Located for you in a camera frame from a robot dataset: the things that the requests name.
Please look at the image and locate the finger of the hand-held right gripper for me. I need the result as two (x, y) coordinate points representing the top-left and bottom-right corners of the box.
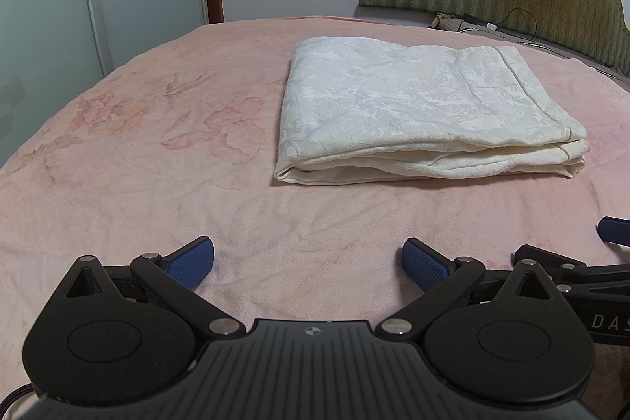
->
(513, 244), (589, 285)
(595, 216), (630, 250)

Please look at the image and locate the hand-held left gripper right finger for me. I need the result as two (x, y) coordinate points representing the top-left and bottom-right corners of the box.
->
(376, 238), (563, 343)

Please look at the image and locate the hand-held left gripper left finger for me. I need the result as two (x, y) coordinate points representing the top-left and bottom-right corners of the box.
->
(48, 236), (248, 343)

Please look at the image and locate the white quilted blanket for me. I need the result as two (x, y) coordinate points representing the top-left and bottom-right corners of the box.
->
(274, 36), (590, 187)

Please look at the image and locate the pink floral bed blanket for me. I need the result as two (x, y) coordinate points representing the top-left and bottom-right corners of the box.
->
(0, 14), (630, 420)

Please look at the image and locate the black charger cable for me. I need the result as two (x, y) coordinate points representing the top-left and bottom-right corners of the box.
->
(461, 8), (567, 53)

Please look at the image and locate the black braided cable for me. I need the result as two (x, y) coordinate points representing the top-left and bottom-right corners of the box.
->
(0, 381), (35, 420)

